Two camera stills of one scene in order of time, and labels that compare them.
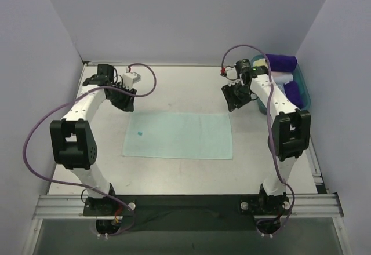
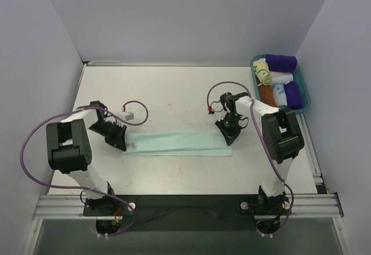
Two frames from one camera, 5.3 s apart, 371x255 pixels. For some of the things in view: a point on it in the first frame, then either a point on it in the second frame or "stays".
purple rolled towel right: x=293 y=94 stays
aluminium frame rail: x=71 y=207 stays
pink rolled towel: x=279 y=73 stays
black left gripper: x=120 y=96 to x=116 y=135
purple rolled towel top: x=282 y=63 stays
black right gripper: x=233 y=94 to x=228 y=128
